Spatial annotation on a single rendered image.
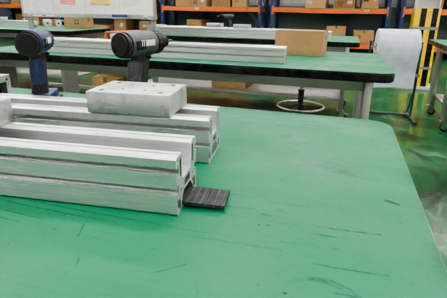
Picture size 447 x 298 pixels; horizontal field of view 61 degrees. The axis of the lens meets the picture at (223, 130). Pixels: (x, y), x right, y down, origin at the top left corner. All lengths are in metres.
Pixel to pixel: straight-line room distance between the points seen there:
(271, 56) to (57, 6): 2.67
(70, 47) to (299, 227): 2.19
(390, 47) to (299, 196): 3.46
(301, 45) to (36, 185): 2.07
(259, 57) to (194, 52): 0.36
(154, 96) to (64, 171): 0.21
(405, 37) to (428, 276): 3.64
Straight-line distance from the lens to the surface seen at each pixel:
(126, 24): 11.86
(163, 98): 0.68
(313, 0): 9.91
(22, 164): 0.61
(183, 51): 2.18
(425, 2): 6.19
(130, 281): 0.44
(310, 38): 2.47
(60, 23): 5.93
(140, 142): 0.59
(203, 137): 0.68
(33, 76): 1.02
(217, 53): 2.13
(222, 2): 10.45
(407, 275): 0.48
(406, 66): 4.08
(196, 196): 0.56
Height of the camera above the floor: 1.05
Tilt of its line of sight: 18 degrees down
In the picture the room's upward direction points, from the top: 1 degrees clockwise
